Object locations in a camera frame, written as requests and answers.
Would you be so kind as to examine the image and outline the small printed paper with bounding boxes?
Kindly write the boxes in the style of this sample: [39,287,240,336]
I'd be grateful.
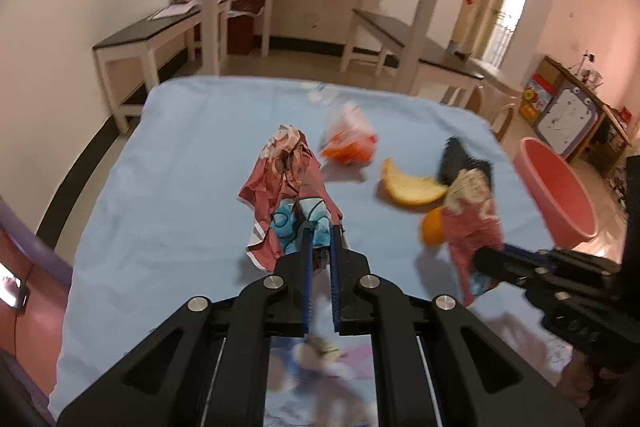
[442,169,507,308]

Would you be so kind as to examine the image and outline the person's right hand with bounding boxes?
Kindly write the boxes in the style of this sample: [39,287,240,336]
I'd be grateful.
[559,349,599,409]

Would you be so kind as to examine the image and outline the red carton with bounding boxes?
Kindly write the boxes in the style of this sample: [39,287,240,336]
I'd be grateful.
[227,0,269,56]

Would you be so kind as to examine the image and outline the wooden cabinet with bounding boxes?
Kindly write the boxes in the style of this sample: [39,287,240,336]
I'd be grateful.
[542,55,634,178]

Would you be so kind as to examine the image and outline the blue floral tablecloth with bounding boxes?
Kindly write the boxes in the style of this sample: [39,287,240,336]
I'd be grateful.
[47,76,576,427]

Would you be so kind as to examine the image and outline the black smartphone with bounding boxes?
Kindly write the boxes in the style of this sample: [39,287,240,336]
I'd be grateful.
[0,274,30,313]

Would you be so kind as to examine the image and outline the white bench with paper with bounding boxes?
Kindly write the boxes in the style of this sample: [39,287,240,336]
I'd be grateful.
[92,2,231,134]

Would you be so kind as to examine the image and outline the orange fruit peel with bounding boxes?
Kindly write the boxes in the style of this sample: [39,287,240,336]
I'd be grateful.
[421,207,447,247]

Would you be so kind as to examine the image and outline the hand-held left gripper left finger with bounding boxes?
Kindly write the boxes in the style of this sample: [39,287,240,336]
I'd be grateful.
[57,227,313,427]

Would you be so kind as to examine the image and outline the white bench with cup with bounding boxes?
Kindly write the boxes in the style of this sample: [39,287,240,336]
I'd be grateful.
[341,8,485,108]

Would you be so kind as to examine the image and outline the pink plastic basin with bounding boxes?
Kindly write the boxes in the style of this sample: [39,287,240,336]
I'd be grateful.
[514,137,599,251]

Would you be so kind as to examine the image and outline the white paper sheet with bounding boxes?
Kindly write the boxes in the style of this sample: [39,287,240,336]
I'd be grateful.
[150,4,199,20]

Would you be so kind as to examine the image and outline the orange and white snack bag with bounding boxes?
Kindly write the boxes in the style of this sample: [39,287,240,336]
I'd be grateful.
[319,101,379,166]

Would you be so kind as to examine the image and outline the black foam net sleeve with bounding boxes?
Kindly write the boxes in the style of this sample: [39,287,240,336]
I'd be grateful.
[438,136,494,188]

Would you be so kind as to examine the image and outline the large printed paper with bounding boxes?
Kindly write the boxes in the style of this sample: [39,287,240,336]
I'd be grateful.
[238,124,344,271]

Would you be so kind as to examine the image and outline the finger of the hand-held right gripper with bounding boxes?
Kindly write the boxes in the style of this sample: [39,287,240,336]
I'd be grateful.
[502,244,556,264]
[472,246,539,291]

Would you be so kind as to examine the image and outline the glass door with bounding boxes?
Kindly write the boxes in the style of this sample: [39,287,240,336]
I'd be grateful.
[481,0,539,68]

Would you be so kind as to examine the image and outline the pink plastic stool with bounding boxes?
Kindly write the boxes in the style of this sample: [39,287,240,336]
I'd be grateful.
[0,227,72,358]

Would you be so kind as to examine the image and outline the colourful cardboard box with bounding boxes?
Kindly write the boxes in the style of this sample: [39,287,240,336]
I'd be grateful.
[518,74,551,123]

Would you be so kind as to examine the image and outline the yellow fruit peel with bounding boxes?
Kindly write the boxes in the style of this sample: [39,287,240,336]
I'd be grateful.
[381,158,449,207]

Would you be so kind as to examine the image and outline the children's drawing board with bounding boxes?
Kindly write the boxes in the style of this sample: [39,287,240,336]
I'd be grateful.
[532,80,601,160]

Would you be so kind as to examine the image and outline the beige plastic stool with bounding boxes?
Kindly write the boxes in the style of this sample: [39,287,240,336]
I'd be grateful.
[442,57,521,144]

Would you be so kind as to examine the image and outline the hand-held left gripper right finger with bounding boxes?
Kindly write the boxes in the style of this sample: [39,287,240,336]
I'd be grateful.
[330,224,586,427]

